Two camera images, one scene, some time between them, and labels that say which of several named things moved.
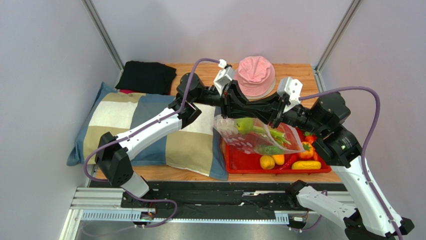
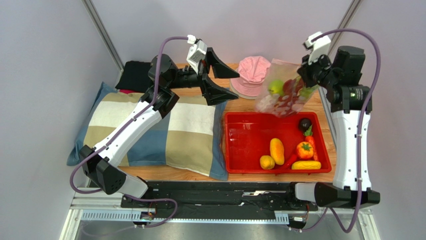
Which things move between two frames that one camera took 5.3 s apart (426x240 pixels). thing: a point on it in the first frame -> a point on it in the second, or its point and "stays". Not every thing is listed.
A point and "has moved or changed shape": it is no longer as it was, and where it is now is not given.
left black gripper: (232, 101) -> (214, 95)
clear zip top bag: (252, 135) -> (284, 93)
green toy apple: (244, 125) has moved or changed shape
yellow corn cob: (306, 165) stays
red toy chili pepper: (292, 158) stays
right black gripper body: (279, 111) -> (307, 74)
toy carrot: (310, 138) stays
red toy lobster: (247, 142) has moved or changed shape
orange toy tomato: (309, 150) stays
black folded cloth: (148, 77) stays
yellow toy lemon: (267, 162) stays
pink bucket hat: (256, 76) stays
